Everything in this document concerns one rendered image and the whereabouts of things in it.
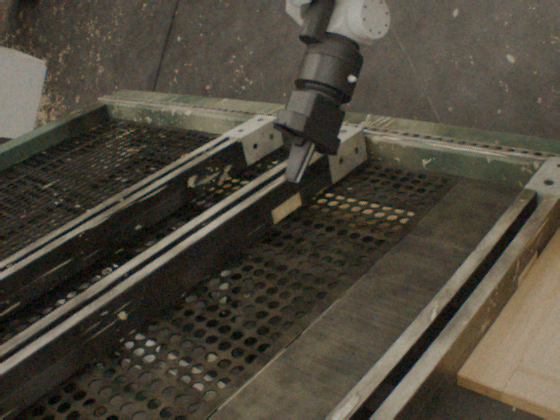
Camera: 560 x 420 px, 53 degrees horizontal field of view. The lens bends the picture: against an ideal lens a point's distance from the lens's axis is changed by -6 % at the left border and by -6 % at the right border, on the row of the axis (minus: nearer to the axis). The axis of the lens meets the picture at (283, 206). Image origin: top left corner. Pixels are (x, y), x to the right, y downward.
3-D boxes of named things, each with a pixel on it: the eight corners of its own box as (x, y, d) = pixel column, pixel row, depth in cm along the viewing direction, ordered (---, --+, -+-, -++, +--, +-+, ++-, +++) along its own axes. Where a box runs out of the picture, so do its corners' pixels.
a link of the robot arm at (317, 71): (305, 151, 94) (328, 83, 95) (355, 160, 88) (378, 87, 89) (255, 121, 84) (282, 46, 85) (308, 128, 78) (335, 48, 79)
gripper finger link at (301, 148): (283, 179, 87) (297, 139, 87) (300, 182, 85) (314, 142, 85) (276, 175, 85) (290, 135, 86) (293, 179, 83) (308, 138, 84)
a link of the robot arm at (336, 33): (330, 81, 93) (351, 19, 94) (379, 79, 85) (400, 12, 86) (277, 49, 87) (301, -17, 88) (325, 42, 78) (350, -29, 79)
